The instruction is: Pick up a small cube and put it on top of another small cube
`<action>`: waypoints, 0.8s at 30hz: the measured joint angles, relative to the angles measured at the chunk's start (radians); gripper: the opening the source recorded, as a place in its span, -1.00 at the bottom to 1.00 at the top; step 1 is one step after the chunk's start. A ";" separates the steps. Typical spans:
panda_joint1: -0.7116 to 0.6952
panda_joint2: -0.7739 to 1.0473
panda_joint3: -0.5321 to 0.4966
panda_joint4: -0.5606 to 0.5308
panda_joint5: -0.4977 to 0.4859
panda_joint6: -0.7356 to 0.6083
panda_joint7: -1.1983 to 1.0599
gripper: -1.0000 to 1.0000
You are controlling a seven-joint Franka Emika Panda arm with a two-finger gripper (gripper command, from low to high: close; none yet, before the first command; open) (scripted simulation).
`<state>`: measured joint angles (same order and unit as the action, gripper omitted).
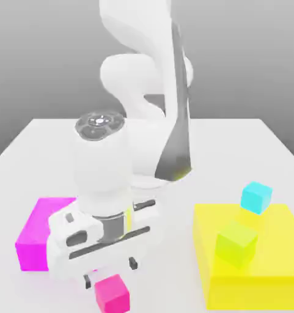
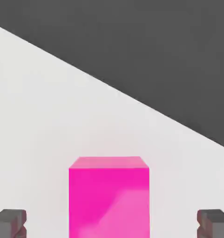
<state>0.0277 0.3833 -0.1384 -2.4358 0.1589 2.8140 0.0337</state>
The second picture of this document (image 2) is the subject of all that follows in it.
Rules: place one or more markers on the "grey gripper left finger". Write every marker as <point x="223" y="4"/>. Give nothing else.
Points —
<point x="6" y="224"/>

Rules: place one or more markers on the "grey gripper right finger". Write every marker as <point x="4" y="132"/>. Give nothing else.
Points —
<point x="217" y="224"/>

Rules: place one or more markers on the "small pink cube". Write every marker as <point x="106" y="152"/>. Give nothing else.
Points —
<point x="109" y="200"/>

